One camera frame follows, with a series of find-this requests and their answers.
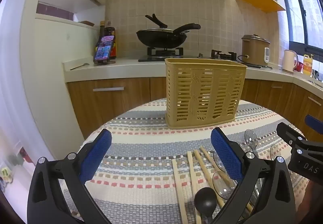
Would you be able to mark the black wok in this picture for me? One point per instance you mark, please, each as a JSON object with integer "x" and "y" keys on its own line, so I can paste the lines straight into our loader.
{"x": 164, "y": 38}

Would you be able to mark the black pan lid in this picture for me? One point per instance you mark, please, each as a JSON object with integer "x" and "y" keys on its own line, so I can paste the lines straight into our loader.
{"x": 157, "y": 24}

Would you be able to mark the red container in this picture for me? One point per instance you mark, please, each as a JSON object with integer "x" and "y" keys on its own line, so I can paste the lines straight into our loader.
{"x": 299, "y": 67}

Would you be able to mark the gas stove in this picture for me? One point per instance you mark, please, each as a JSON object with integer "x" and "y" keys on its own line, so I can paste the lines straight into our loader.
{"x": 164, "y": 56}

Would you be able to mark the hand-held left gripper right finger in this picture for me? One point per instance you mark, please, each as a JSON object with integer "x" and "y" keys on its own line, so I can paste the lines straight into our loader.
{"x": 227, "y": 153}

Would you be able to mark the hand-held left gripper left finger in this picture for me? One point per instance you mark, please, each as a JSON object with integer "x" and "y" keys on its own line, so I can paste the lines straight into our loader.
{"x": 97, "y": 153}

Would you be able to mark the clear plastic spoon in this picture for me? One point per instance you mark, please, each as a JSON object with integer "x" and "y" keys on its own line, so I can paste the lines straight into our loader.
{"x": 273, "y": 153}
{"x": 222, "y": 186}
{"x": 217, "y": 162}
{"x": 251, "y": 138}

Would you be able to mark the smartphone with lit screen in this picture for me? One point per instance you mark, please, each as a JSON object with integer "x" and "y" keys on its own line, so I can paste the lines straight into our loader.
{"x": 104, "y": 48}

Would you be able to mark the cream electric kettle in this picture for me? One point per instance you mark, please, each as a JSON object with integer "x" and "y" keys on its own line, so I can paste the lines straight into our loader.
{"x": 289, "y": 61}

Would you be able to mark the beige plastic utensil basket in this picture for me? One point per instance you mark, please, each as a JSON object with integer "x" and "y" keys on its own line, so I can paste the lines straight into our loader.
{"x": 204, "y": 92}

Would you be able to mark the brown tray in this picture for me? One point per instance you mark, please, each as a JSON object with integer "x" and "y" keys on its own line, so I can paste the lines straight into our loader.
{"x": 86, "y": 23}

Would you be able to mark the slim dark sauce bottle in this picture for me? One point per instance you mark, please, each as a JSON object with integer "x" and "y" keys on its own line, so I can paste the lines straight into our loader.
{"x": 102, "y": 29}

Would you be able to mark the wooden chopstick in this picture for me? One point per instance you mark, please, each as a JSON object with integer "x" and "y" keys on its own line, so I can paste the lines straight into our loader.
{"x": 201, "y": 166}
{"x": 210, "y": 161}
{"x": 179, "y": 188}
{"x": 193, "y": 178}

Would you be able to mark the striped woven tablecloth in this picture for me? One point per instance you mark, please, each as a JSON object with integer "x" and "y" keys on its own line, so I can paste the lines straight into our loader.
{"x": 151, "y": 143}

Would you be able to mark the wooden base cabinet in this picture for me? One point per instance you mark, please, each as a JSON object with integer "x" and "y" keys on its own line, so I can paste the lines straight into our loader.
{"x": 113, "y": 105}

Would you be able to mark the brown rice cooker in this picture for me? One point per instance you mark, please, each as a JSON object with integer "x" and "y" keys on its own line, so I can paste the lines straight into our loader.
{"x": 254, "y": 49}

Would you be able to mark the phone stand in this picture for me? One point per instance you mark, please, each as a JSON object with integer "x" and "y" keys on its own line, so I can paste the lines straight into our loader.
{"x": 107, "y": 62}

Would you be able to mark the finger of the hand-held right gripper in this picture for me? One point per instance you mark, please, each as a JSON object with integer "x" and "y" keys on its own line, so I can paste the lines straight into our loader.
{"x": 290, "y": 135}
{"x": 315, "y": 123}

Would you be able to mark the dark framed window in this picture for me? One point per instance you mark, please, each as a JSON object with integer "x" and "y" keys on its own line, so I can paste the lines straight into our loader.
{"x": 302, "y": 12}

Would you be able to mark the black plastic spoon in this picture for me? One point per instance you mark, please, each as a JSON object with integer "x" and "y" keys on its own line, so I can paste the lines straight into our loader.
{"x": 205, "y": 201}

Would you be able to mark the metal spoon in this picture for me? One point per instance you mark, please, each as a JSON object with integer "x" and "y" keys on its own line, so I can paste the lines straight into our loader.
{"x": 79, "y": 66}

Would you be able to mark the yellow oil bottle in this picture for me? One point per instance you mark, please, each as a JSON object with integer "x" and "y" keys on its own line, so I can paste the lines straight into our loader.
{"x": 307, "y": 65}

